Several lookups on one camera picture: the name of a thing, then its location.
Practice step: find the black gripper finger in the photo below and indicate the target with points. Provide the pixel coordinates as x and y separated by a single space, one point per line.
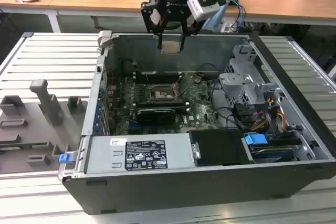
146 22
183 40

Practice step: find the silver CPU plate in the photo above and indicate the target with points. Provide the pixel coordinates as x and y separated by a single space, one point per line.
170 47

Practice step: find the black RAM slot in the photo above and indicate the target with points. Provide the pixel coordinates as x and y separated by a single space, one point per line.
157 77
162 101
157 74
157 82
162 105

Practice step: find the CPU socket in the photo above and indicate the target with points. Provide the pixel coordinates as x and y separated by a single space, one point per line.
164 94

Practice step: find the blue expansion slot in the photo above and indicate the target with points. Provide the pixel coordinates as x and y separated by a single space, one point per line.
135 125

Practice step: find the silver coin battery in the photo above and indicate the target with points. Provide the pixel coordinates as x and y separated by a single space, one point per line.
197 79

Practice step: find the grey case latch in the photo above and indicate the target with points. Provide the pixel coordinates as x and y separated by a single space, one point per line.
104 39

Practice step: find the green RAM stick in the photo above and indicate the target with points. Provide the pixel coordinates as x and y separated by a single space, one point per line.
182 107

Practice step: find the metal disk bay cage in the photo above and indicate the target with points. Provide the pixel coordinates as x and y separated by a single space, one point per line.
236 82

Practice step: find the green motherboard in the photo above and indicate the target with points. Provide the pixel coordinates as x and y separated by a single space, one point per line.
204 113

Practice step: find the graphics card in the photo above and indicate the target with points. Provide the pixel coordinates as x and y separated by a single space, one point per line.
155 116

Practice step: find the black plastic shroud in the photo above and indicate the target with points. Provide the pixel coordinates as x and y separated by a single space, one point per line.
218 148

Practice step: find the hard disk in blue carrier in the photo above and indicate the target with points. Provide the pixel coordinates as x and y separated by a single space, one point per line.
254 140

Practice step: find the grey parts rack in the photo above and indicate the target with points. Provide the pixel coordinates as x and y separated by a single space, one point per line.
47 103

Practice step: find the grey power supply unit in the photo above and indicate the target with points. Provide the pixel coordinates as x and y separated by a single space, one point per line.
102 155

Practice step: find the black PC case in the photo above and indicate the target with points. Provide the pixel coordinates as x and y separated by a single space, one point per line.
183 190

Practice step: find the blue case latch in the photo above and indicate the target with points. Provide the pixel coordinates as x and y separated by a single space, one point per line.
65 158

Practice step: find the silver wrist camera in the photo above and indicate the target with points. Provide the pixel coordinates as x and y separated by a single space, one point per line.
203 9

